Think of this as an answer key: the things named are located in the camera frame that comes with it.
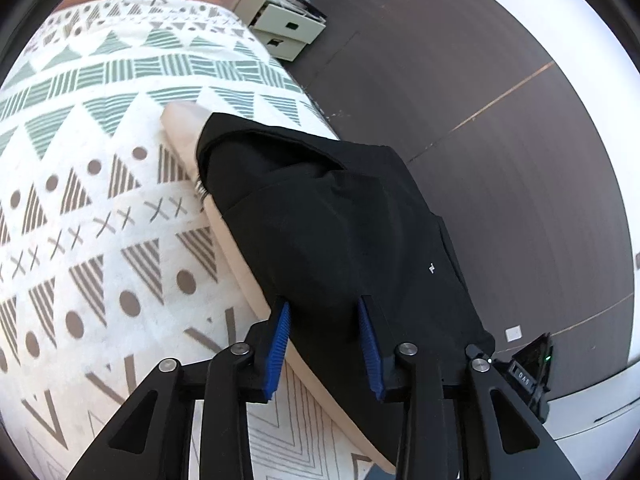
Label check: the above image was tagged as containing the cream bedside drawer cabinet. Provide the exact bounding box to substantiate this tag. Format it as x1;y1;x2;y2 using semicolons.
234;0;329;63

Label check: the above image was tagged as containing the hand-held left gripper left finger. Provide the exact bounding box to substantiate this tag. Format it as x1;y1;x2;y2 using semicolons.
65;296;293;480

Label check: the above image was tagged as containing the patterned white green blanket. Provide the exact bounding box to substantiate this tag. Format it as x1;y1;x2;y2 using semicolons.
0;0;373;480

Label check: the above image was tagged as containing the black garment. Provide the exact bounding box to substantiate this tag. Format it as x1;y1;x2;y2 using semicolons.
195;112;497;480

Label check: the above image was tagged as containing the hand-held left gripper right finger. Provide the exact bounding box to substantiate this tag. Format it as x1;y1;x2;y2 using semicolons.
356;294;572;480

